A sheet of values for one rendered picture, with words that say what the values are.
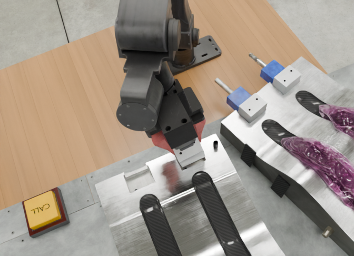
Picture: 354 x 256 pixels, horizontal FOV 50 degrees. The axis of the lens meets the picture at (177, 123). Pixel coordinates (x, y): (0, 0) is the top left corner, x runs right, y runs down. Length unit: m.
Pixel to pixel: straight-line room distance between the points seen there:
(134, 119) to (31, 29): 1.88
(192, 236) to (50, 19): 1.86
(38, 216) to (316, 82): 0.66
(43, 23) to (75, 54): 1.32
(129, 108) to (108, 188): 0.27
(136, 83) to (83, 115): 0.46
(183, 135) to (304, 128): 0.36
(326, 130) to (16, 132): 0.70
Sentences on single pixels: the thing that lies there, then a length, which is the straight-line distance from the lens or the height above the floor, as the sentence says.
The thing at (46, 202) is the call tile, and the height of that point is 0.84.
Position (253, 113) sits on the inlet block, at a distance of 0.80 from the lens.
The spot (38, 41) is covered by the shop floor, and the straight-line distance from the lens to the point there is 2.28.
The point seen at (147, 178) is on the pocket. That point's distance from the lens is 0.77.
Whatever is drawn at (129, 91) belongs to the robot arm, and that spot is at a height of 1.17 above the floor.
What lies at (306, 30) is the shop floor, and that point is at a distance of 2.18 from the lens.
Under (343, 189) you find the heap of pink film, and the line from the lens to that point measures 0.75.
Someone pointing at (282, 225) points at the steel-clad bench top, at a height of 0.80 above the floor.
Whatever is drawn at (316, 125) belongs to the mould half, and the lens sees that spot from 0.83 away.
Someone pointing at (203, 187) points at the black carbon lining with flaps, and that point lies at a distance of 0.73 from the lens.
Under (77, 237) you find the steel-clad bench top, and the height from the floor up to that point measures 0.80.
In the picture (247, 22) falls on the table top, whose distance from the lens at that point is 1.07.
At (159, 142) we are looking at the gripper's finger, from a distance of 0.63.
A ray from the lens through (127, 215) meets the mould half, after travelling 0.72.
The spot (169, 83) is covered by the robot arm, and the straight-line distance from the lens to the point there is 0.58.
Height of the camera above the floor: 1.57
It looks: 61 degrees down
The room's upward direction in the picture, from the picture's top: 8 degrees counter-clockwise
